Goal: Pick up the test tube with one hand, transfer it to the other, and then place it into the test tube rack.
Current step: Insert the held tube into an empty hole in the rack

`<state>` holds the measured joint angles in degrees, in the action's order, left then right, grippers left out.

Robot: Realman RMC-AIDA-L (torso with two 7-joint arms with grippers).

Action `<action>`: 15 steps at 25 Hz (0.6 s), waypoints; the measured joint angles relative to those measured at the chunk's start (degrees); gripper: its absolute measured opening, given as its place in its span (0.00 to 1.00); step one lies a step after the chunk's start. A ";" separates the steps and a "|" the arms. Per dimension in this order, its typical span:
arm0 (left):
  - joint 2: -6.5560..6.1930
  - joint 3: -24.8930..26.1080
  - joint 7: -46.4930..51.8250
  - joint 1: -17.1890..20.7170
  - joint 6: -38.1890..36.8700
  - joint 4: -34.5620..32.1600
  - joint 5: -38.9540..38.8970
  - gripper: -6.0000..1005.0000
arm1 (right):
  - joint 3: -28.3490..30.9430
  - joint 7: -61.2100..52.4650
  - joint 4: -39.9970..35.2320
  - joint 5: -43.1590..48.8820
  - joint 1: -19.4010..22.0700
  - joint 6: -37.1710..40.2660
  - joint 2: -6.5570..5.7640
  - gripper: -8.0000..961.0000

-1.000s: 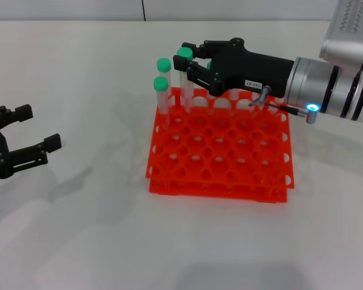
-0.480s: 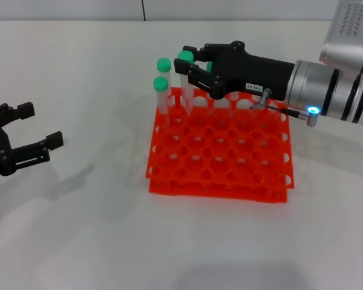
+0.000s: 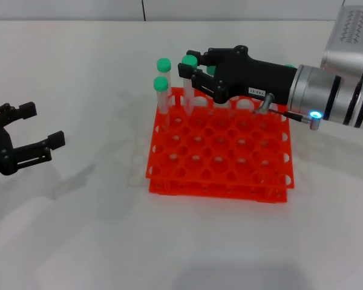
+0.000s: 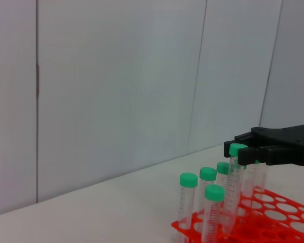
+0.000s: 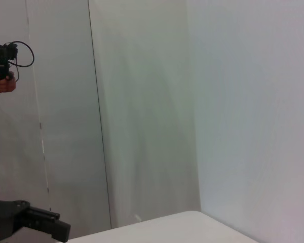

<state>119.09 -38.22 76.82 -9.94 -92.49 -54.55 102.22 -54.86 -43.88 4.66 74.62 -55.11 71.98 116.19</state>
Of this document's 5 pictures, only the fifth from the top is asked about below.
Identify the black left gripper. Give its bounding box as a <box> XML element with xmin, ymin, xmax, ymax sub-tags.
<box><xmin>0</xmin><ymin>197</ymin><xmax>71</xmax><ymax>242</ymax></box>

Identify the black handheld controller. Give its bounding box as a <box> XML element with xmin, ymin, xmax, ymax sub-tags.
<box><xmin>0</xmin><ymin>35</ymin><xmax>18</xmax><ymax>82</ymax></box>

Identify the bare person hand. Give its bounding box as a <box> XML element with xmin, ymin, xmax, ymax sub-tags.
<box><xmin>0</xmin><ymin>72</ymin><xmax>17</xmax><ymax>99</ymax></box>

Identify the black controller cable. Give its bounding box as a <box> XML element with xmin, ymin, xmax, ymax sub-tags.
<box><xmin>9</xmin><ymin>40</ymin><xmax>35</xmax><ymax>82</ymax></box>

